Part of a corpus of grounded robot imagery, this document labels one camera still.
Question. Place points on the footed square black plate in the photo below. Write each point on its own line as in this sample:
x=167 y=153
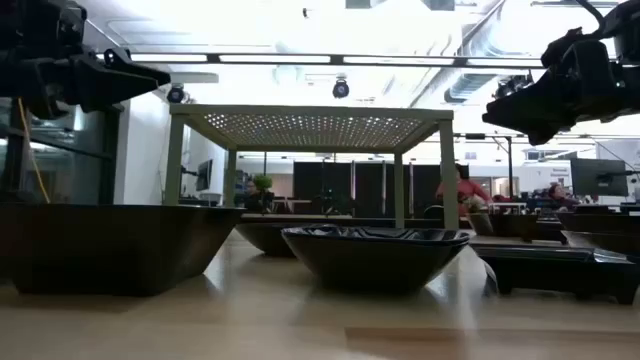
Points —
x=550 y=275
x=520 y=227

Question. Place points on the black spotlight cluster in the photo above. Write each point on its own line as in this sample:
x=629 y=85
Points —
x=507 y=89

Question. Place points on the small deep square black bowl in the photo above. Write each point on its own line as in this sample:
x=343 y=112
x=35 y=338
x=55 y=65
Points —
x=600 y=222

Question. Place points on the round wavy black bowl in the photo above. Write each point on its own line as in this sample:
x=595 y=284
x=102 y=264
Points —
x=375 y=265

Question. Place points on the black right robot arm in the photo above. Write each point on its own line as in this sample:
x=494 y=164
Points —
x=627 y=30

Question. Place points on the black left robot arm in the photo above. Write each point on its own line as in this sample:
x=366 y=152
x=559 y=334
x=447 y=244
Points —
x=20 y=25

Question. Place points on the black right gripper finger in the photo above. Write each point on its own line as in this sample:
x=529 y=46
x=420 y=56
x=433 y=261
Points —
x=525 y=117

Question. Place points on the black stand pole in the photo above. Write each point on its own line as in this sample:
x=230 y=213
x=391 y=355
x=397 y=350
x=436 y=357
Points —
x=509 y=165

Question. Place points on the large square black bowl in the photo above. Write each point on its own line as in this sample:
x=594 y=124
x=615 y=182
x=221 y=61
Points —
x=110 y=250

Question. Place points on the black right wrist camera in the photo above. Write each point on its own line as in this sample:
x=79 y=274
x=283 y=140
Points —
x=565 y=47

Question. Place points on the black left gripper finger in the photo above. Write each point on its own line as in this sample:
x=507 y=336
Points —
x=140 y=70
x=120 y=87

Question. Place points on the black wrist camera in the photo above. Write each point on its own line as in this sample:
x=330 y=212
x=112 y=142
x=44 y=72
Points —
x=565 y=47
x=70 y=25

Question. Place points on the black computer monitor on arm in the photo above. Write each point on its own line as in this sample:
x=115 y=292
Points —
x=597 y=177

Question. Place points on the oval wavy black plate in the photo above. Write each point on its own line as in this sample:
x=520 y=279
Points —
x=265 y=240

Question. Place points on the black partition panels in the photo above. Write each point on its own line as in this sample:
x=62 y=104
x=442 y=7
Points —
x=370 y=187

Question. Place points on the green potted plant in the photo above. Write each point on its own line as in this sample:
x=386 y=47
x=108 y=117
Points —
x=262 y=182

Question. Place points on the dark glass cabinet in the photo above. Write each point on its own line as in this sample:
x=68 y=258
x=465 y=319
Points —
x=70 y=165

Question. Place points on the hanging black spotlight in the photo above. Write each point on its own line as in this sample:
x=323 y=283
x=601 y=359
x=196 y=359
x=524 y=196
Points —
x=340 y=89
x=175 y=94

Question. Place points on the wall-mounted black monitor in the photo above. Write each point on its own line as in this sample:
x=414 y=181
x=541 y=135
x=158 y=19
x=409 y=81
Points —
x=204 y=176

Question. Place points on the wavy square black plate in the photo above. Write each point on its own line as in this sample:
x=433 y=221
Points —
x=610 y=242

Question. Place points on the green perforated metal shelf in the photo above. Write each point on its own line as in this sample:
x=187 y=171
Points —
x=310 y=111

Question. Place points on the long ceiling light rail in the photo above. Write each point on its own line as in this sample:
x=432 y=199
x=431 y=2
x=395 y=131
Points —
x=280 y=58

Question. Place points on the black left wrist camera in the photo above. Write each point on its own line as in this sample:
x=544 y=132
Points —
x=70 y=25

